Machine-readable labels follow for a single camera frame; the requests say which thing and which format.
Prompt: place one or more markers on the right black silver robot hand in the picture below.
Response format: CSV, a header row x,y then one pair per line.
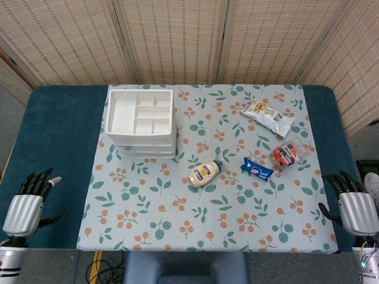
x,y
359,213

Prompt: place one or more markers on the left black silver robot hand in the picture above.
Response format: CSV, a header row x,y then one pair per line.
x,y
25,214

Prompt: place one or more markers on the clear plastic storage bin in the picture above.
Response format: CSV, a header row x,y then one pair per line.
x,y
148,147

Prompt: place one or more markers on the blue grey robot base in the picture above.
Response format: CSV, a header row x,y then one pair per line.
x,y
183,266

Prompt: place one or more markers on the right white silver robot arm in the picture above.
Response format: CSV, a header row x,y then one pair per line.
x,y
370,275

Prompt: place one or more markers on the white drawer organizer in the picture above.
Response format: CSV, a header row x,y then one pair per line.
x,y
124,112

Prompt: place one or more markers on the white shoe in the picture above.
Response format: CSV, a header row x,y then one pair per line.
x,y
373,183

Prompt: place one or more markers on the teal fabric table cover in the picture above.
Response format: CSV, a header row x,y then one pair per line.
x,y
53,133

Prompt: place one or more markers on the clear pack of red snacks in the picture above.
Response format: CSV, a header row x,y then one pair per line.
x,y
285,155

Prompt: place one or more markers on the blue snack packet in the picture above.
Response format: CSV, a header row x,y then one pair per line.
x,y
256,170

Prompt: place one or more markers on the silver snack bag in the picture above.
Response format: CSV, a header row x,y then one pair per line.
x,y
266,115

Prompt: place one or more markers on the floral print tablecloth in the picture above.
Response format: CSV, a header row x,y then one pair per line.
x,y
207,213

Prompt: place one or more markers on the mayonnaise squeeze bottle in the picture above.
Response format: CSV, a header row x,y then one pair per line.
x,y
202,174

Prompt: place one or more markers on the bamboo folding screen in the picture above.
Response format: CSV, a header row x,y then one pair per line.
x,y
177,38

